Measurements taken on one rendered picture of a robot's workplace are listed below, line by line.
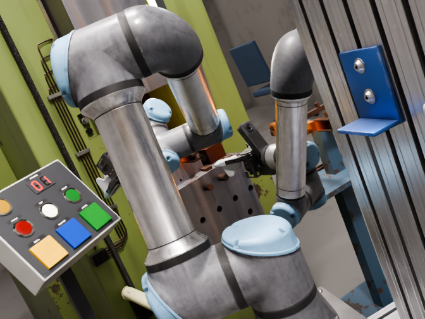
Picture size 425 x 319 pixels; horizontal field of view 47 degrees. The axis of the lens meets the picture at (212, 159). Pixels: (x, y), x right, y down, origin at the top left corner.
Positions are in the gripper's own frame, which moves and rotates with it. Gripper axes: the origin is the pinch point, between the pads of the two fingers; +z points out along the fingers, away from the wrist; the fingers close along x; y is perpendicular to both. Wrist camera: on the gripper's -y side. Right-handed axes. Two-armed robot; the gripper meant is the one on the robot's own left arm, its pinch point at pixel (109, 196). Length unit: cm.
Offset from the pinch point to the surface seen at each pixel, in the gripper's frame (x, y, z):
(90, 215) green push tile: 1.7, 1.2, 9.6
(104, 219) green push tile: -0.9, -2.6, 9.6
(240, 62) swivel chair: -466, 76, 147
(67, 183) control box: -2.3, 13.8, 10.4
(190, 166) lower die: -48.6, -7.3, 8.5
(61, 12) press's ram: -32, 57, -15
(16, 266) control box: 27.1, 3.4, 14.3
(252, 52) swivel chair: -454, 68, 122
